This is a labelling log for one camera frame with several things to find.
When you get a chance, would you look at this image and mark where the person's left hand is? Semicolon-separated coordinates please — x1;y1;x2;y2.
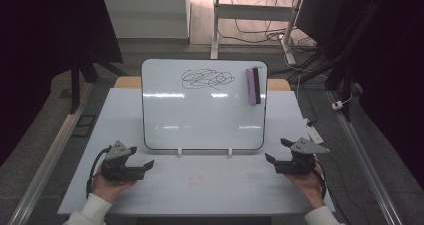
91;170;138;204

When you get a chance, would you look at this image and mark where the white metal desk frame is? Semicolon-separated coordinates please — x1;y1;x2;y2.
210;0;305;66

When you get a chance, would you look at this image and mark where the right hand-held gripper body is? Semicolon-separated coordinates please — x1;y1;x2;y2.
273;137;331;177

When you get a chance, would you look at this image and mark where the aluminium rail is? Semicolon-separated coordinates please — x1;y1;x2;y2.
325;89;405;225
7;81;96;225

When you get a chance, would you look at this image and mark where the person's right hand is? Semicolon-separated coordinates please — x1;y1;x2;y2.
284;162;326;209

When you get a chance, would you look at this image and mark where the black floor frame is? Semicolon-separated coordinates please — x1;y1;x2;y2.
71;114;98;139

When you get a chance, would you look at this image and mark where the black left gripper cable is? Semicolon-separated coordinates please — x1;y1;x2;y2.
85;145;113;199

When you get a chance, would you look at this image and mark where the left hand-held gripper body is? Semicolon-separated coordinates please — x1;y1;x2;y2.
99;140;146;183

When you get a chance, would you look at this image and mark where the white cabinet panel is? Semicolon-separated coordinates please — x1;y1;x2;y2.
101;0;190;40

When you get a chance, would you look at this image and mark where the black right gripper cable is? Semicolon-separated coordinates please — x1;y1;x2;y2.
313;166;328;199

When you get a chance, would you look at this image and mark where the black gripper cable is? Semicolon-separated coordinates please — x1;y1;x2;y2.
313;166;328;199
85;145;113;199

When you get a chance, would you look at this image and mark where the purple and black whiteboard eraser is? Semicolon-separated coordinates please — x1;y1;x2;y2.
245;66;262;106

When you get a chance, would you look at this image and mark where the white whiteboard with black rim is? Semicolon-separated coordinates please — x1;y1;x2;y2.
140;58;269;152

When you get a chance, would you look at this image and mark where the black metal stand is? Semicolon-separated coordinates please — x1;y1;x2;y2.
288;0;388;123
68;49;129;115

